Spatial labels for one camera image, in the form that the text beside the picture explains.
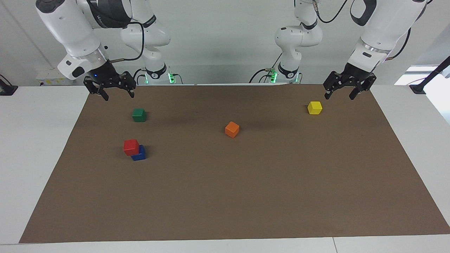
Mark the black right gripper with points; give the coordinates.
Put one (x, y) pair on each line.
(104, 74)

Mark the brown table mat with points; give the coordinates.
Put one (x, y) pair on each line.
(225, 193)

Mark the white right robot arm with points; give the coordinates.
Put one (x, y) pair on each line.
(70, 28)

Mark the red wooden block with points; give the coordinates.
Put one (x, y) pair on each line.
(131, 147)

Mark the orange wooden block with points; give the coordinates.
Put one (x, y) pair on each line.
(232, 130)

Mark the blue wooden block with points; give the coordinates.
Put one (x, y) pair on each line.
(141, 154)

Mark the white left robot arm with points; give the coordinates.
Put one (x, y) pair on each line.
(386, 31)

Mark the black clamp stand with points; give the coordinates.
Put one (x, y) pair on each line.
(417, 88)

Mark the yellow wooden block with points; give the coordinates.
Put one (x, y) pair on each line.
(314, 108)

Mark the black table clamp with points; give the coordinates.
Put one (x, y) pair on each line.
(7, 89)

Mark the white power strip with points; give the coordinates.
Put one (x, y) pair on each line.
(47, 78)

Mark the green wooden block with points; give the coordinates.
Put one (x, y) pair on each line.
(139, 115)

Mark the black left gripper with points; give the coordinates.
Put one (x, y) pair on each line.
(357, 74)

